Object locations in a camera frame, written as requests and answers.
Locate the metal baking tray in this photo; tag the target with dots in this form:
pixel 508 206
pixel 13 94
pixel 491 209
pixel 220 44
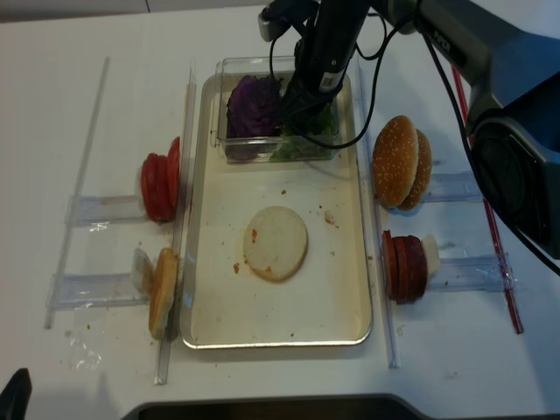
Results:
pixel 327 302

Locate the clear holder lower right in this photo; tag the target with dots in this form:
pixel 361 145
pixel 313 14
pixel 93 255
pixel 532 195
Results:
pixel 475 273

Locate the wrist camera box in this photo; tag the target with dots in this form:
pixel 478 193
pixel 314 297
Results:
pixel 279 16

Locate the clear holder lower left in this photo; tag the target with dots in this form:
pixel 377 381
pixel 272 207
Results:
pixel 86 291

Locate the clear rail left of tray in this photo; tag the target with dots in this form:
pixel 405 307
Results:
pixel 165 344

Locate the clear holder upper right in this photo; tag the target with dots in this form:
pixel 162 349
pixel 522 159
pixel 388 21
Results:
pixel 452 187

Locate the red plastic rod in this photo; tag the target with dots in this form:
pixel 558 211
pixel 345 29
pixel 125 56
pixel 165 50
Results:
pixel 494 227

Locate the rear sesame bun top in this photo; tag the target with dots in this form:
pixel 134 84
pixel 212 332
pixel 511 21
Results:
pixel 423 173

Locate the clear plastic container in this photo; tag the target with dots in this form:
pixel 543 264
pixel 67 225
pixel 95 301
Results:
pixel 228 74

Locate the bottom bun slice on tray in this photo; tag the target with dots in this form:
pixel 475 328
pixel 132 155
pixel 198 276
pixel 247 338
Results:
pixel 275 243

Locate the clear rail of tray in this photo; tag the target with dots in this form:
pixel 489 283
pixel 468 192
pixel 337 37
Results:
pixel 165 344
pixel 386 306

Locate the sesame bun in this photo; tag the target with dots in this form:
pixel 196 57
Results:
pixel 394 161
pixel 423 173

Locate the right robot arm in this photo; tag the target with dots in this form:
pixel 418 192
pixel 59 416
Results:
pixel 511 131

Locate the meat patty slices stack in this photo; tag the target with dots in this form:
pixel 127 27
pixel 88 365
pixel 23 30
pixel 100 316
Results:
pixel 406 268

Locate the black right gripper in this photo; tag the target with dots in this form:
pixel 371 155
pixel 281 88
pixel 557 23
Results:
pixel 323 57

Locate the clear rod far left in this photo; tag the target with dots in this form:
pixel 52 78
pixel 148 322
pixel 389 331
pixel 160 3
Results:
pixel 75 198

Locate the purple cabbage leaf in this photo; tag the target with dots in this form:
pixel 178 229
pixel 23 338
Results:
pixel 252 108

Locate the clear rail right of tray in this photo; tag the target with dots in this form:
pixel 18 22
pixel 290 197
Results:
pixel 386 306

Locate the leaning bun slice left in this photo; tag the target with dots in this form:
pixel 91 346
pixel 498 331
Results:
pixel 162 292

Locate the tomato slices stack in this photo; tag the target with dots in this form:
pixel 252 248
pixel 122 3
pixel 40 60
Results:
pixel 159 183

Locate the clear holder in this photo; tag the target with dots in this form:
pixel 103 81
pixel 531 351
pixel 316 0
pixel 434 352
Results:
pixel 475 273
pixel 452 187
pixel 86 291
pixel 88 211

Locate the green lettuce leaf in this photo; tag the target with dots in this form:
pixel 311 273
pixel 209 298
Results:
pixel 322 127

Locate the black object bottom left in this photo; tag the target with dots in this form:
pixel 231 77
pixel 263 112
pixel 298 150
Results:
pixel 16 395

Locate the front sesame bun top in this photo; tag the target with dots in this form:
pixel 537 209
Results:
pixel 394 161

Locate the clear holder upper left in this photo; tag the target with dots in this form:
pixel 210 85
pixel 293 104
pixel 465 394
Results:
pixel 88 211

